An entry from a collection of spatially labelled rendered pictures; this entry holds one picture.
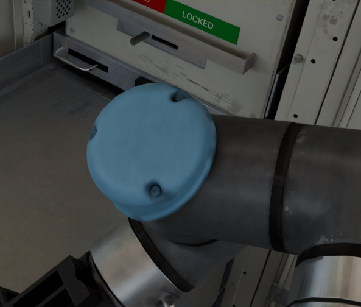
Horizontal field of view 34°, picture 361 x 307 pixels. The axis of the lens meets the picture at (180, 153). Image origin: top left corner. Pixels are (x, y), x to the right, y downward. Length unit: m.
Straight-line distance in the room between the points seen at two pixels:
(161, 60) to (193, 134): 0.89
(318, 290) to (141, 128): 0.12
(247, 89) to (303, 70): 0.15
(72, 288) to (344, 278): 0.22
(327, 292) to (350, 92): 0.72
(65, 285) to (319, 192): 0.21
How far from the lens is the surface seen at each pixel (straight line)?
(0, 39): 1.39
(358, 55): 0.96
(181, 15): 1.13
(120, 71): 1.26
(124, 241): 0.44
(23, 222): 1.01
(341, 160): 0.31
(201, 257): 0.43
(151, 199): 0.31
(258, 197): 0.31
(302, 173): 0.31
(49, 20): 1.20
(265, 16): 1.04
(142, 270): 0.43
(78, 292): 0.43
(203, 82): 1.16
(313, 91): 1.01
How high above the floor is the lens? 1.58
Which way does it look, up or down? 39 degrees down
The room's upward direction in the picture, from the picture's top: 10 degrees clockwise
